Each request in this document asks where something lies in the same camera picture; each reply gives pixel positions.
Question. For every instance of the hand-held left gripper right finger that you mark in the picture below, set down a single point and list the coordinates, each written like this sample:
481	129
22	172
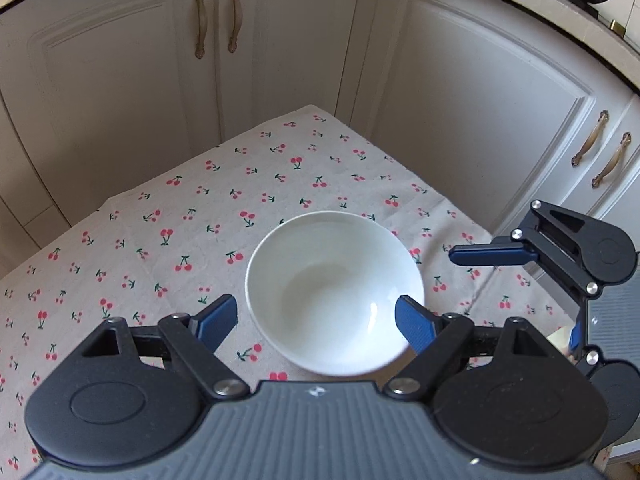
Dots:
412	320

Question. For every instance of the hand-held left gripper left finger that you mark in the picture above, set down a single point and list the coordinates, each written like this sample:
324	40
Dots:
220	317

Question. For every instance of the white kitchen cabinets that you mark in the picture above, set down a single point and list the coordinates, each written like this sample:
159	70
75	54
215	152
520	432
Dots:
550	15

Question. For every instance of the white cabinet door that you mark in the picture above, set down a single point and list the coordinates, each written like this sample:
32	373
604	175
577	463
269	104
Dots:
100	85
475	100
625	195
290	50

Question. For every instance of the cherry-print tablecloth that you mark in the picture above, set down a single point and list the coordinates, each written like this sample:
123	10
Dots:
150	230

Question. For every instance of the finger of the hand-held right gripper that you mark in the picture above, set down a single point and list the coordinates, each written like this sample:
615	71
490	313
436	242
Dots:
576	337
492	255

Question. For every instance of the white bowl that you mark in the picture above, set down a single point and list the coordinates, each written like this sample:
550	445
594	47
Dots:
330	290
561	342

